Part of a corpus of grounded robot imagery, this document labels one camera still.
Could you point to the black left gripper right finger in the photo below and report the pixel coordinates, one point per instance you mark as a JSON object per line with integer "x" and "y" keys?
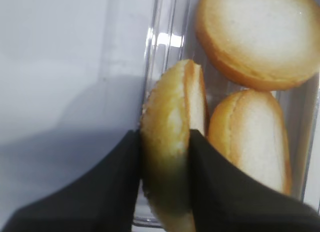
{"x": 225, "y": 199}

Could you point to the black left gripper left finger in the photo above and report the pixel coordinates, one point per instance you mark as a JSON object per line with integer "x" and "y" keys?
{"x": 103, "y": 199}

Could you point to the sesame top bun half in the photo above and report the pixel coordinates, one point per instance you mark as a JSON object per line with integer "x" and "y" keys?
{"x": 176, "y": 105}

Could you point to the bun half near right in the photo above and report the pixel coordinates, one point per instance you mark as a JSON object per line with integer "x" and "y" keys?
{"x": 248, "y": 129}

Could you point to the bun half far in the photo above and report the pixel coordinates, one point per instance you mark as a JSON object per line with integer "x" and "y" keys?
{"x": 262, "y": 44}

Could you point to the clear plastic bun container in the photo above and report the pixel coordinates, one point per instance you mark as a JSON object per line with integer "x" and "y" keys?
{"x": 172, "y": 44}

